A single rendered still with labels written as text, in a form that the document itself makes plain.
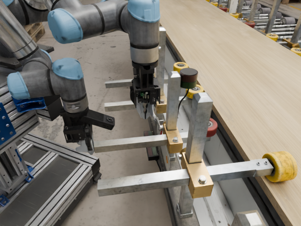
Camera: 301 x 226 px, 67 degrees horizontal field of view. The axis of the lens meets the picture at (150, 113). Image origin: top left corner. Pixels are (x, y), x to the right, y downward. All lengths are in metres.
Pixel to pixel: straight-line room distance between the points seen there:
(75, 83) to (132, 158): 1.35
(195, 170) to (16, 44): 0.61
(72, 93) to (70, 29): 0.20
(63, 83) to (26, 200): 1.08
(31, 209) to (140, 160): 0.84
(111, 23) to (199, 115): 0.31
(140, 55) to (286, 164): 0.47
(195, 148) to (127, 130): 1.64
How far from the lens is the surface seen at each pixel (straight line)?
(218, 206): 0.99
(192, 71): 0.77
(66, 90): 0.68
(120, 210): 1.68
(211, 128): 0.85
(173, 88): 0.76
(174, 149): 0.84
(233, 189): 0.94
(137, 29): 0.57
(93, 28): 0.59
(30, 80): 0.69
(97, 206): 1.72
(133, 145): 0.84
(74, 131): 0.77
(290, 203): 0.73
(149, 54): 0.59
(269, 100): 1.10
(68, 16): 0.57
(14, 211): 1.62
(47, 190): 1.63
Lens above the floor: 1.44
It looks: 37 degrees down
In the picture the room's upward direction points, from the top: straight up
